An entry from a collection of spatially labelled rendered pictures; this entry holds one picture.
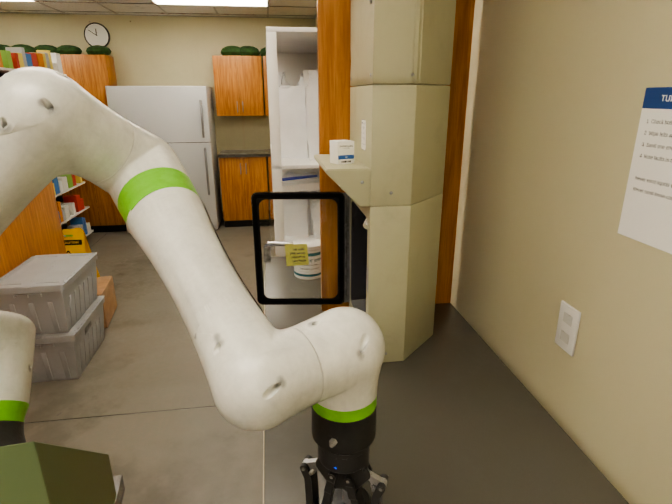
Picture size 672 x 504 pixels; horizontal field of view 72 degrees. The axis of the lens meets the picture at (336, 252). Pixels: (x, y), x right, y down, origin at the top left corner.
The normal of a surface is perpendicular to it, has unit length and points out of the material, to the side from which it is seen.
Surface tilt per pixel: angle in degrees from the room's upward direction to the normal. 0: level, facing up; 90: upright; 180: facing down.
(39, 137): 110
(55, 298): 95
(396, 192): 90
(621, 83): 90
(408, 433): 0
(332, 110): 90
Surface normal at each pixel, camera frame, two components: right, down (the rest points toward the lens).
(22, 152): 0.36, 0.54
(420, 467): 0.00, -0.95
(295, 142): -0.29, 0.36
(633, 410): -0.99, 0.05
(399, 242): 0.15, 0.32
